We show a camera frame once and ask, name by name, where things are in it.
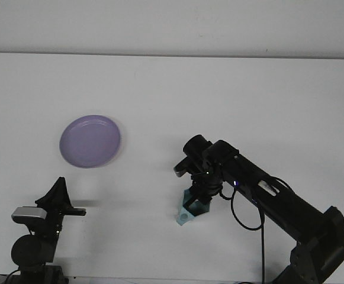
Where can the pale blue hexagonal cup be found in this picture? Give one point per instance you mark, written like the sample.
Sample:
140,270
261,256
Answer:
186,218

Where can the purple round plate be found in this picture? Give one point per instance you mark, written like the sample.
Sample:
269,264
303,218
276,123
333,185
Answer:
90,142

